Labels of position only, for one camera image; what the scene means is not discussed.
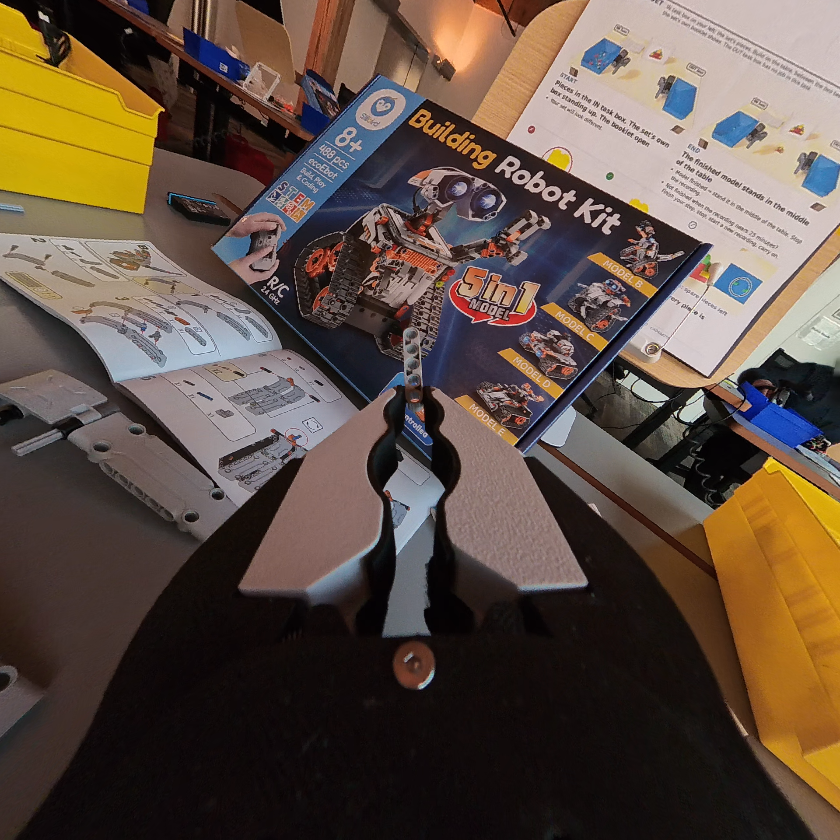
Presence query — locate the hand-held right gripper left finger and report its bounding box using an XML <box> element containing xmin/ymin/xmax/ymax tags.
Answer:
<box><xmin>238</xmin><ymin>387</ymin><xmax>403</xmax><ymax>636</ymax></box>

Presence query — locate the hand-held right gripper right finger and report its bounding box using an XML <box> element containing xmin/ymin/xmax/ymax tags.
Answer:
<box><xmin>423</xmin><ymin>386</ymin><xmax>589</xmax><ymax>636</ymax></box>

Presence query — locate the grey hinged panel with axle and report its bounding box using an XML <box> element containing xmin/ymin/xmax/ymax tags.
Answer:
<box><xmin>0</xmin><ymin>369</ymin><xmax>238</xmax><ymax>542</ymax></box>

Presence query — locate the dark grey beam with holes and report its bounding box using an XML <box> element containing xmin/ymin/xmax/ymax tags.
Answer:
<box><xmin>402</xmin><ymin>327</ymin><xmax>426</xmax><ymax>403</ymax></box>

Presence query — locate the yellow parts bin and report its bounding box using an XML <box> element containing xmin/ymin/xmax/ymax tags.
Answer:
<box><xmin>0</xmin><ymin>7</ymin><xmax>165</xmax><ymax>215</ymax></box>

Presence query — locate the grey desk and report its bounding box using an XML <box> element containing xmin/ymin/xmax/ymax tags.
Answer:
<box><xmin>0</xmin><ymin>147</ymin><xmax>821</xmax><ymax>840</ymax></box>

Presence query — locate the open instruction booklet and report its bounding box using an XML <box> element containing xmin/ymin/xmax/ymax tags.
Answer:
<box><xmin>0</xmin><ymin>233</ymin><xmax>447</xmax><ymax>555</ymax></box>

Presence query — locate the yellow storage bin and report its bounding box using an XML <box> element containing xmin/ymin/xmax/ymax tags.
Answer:
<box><xmin>702</xmin><ymin>459</ymin><xmax>840</xmax><ymax>795</ymax></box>

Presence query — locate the wooden table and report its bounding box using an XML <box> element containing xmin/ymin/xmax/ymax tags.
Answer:
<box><xmin>98</xmin><ymin>0</ymin><xmax>316</xmax><ymax>142</ymax></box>
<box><xmin>705</xmin><ymin>384</ymin><xmax>840</xmax><ymax>500</ymax></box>

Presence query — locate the blue bin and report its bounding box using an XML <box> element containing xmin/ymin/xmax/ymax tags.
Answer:
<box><xmin>182</xmin><ymin>28</ymin><xmax>250</xmax><ymax>83</ymax></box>
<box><xmin>740</xmin><ymin>381</ymin><xmax>823</xmax><ymax>448</ymax></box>

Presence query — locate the blue robot kit box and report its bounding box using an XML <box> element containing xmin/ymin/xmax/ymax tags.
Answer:
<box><xmin>211</xmin><ymin>73</ymin><xmax>713</xmax><ymax>455</ymax></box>

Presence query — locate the black box with blue rim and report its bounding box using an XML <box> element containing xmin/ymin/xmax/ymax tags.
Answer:
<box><xmin>167</xmin><ymin>190</ymin><xmax>231</xmax><ymax>227</ymax></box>

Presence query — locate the red bag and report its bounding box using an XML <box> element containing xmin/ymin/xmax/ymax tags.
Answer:
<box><xmin>223</xmin><ymin>138</ymin><xmax>277</xmax><ymax>191</ymax></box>

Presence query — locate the printed paper sheet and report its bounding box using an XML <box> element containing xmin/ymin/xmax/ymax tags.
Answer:
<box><xmin>505</xmin><ymin>0</ymin><xmax>840</xmax><ymax>378</ymax></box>

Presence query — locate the blue printed box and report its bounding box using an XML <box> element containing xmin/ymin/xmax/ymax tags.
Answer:
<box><xmin>298</xmin><ymin>69</ymin><xmax>342</xmax><ymax>119</ymax></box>

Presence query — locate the cardboard stand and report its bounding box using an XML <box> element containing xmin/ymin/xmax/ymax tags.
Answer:
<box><xmin>471</xmin><ymin>0</ymin><xmax>840</xmax><ymax>389</ymax></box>

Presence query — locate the clear acrylic stand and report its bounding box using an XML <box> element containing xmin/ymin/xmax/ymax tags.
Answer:
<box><xmin>243</xmin><ymin>62</ymin><xmax>283</xmax><ymax>99</ymax></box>

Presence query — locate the black cable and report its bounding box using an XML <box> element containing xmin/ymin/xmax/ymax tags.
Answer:
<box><xmin>36</xmin><ymin>7</ymin><xmax>73</xmax><ymax>67</ymax></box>

